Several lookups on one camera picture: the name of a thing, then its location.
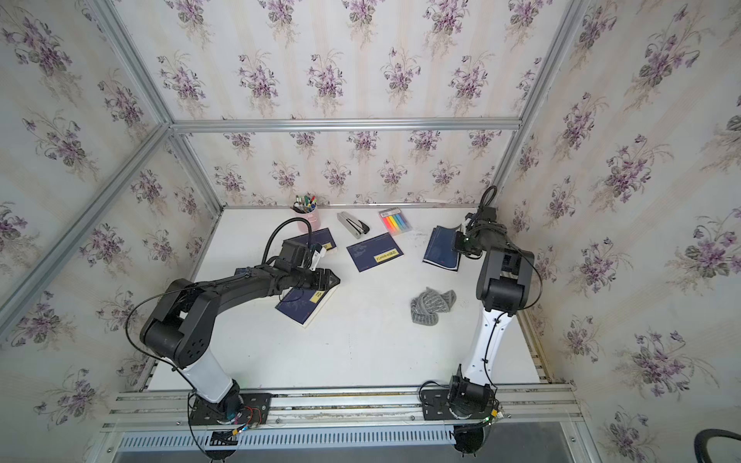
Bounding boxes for blue book yellow label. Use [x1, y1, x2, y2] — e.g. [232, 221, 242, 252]
[423, 226, 460, 272]

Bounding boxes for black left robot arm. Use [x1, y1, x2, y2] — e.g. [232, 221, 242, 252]
[139, 241, 341, 409]

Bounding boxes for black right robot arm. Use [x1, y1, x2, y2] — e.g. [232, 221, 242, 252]
[453, 206, 534, 385]

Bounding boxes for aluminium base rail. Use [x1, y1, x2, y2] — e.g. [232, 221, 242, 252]
[91, 384, 588, 462]

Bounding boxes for grey patterned cloth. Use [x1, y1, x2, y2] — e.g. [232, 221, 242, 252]
[410, 287, 457, 327]

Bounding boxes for pink pen cup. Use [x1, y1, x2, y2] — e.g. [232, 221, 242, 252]
[295, 208, 321, 233]

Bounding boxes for pens in cup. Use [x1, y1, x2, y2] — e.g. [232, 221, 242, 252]
[291, 195, 318, 214]

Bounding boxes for colourful highlighter pack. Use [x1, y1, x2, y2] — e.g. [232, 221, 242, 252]
[378, 208, 412, 235]

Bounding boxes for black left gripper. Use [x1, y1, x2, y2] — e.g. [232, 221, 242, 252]
[288, 267, 341, 292]

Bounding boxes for grey black stapler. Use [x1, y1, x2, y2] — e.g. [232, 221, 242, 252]
[337, 212, 371, 239]

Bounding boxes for blue book under left arm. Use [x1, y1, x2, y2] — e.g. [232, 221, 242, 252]
[275, 287, 336, 327]

